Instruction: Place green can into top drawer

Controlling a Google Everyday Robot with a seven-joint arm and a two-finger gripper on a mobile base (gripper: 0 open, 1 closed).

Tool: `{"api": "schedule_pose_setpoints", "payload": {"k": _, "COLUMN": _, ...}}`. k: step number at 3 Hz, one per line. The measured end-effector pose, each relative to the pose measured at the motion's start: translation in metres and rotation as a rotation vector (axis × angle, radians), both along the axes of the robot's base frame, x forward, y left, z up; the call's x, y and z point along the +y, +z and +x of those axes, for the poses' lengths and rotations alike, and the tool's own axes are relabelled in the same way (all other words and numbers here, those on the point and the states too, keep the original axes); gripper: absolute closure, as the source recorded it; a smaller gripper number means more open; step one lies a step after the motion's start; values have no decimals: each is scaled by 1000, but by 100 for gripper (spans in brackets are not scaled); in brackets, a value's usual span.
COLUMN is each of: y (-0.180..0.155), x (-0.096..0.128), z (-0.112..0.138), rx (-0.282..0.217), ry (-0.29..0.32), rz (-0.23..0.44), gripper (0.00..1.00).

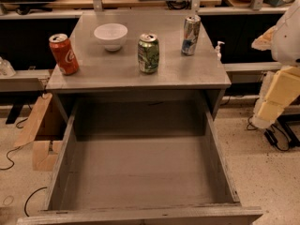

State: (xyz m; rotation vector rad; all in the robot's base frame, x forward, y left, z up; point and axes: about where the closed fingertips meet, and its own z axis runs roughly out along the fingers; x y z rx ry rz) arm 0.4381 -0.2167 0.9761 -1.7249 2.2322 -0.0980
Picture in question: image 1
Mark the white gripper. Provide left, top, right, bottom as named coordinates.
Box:
left=251, top=25, right=300, bottom=128

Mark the green soda can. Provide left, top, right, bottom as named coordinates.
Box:
left=138, top=34, right=159, bottom=74

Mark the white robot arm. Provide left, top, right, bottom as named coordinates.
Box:
left=251, top=0, right=300, bottom=128

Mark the silver blue energy drink can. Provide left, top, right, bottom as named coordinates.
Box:
left=181, top=15, right=201, bottom=55

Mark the grey open top drawer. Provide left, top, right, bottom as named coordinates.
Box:
left=17, top=92, right=263, bottom=225

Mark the red cola can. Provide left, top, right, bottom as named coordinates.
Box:
left=49, top=34, right=79, bottom=75

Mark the white pump bottle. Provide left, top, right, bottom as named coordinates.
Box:
left=215, top=41, right=225, bottom=61

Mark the white bowl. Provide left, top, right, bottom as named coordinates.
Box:
left=94, top=23, right=128, bottom=52

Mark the cardboard box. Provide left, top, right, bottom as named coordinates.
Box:
left=14, top=93, right=66, bottom=172

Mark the clear plastic object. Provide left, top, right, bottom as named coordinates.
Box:
left=0, top=57, right=16, bottom=78

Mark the black power adapter cable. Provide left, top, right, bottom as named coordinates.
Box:
left=246, top=115, right=298, bottom=153

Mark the black floor cable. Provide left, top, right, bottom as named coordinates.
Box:
left=0, top=117, right=48, bottom=218

